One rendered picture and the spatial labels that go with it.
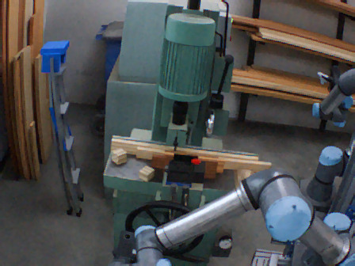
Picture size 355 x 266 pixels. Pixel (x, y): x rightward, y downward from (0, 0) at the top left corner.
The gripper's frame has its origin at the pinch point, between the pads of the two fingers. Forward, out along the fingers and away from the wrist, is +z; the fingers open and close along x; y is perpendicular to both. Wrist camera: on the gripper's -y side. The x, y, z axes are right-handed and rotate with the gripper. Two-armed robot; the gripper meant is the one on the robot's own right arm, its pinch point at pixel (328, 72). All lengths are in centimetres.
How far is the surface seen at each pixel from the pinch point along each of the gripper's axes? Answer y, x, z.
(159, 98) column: 3, -92, -32
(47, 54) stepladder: -11, -159, 8
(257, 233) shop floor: 120, -33, 5
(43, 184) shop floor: 99, -189, 35
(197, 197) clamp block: 21, -78, -77
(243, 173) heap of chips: 22, -60, -60
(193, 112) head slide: 5, -79, -42
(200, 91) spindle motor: -10, -77, -57
